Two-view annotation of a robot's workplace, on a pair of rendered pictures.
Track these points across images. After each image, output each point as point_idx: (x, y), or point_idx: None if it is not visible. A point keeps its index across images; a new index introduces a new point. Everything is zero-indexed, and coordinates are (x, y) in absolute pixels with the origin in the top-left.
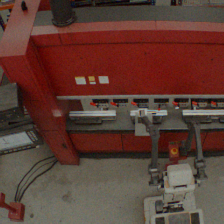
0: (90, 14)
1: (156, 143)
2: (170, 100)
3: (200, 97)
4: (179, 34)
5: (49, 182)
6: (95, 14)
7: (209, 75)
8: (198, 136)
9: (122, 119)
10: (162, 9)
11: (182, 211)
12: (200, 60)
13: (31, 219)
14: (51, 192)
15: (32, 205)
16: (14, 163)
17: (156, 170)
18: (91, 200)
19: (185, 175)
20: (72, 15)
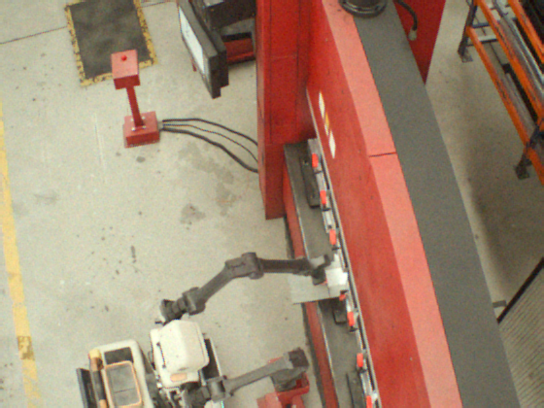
0: (382, 37)
1: (221, 277)
2: None
3: (371, 365)
4: (380, 209)
5: (215, 173)
6: (386, 46)
7: (384, 349)
8: (267, 369)
9: (328, 245)
10: (436, 162)
11: (150, 396)
12: (386, 303)
13: (134, 160)
14: (194, 182)
15: (162, 155)
16: (240, 98)
17: (189, 303)
18: (192, 260)
19: (175, 353)
20: (362, 5)
